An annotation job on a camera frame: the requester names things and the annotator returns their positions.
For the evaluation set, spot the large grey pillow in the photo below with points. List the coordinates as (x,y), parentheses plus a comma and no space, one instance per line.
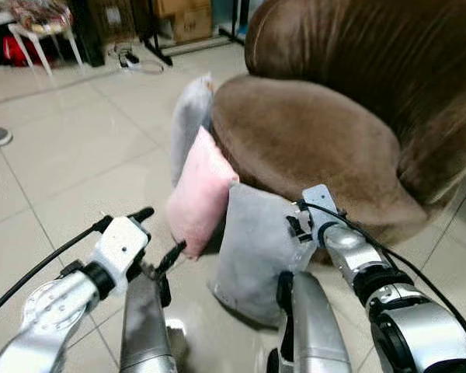
(256,249)

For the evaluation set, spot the red bag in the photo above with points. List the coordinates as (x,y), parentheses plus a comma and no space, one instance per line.
(17,53)

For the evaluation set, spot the white stool with patterned cushion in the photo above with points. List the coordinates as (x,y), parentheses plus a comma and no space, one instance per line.
(39,19)

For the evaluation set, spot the brown velvet sofa chair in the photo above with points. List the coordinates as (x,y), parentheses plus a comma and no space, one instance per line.
(318,132)

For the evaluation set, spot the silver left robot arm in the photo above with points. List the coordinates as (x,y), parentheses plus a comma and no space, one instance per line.
(46,315)

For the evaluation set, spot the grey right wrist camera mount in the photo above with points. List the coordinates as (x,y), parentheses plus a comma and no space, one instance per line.
(320,203)

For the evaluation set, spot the black metal stand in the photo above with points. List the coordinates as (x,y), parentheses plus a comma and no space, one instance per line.
(151,39)

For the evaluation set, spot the dark cabinet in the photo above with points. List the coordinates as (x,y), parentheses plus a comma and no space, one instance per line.
(85,31)

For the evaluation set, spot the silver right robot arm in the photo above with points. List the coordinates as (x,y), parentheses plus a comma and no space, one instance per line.
(404,311)

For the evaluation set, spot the silver left robot leg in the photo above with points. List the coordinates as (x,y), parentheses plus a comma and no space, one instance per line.
(144,326)

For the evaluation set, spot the pink pillow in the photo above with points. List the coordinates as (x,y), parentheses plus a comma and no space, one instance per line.
(200,194)

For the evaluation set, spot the silver robot leg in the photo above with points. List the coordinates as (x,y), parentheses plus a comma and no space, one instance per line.
(314,326)
(144,326)

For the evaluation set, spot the silver right robot leg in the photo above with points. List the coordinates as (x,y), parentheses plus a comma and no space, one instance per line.
(314,326)

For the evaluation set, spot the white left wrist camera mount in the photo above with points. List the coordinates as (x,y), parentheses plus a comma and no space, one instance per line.
(120,245)

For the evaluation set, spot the cardboard box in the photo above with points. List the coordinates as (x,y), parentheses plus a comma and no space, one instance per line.
(185,19)

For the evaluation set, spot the light grey slim pillow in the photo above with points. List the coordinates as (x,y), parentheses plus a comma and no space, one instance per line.
(189,116)

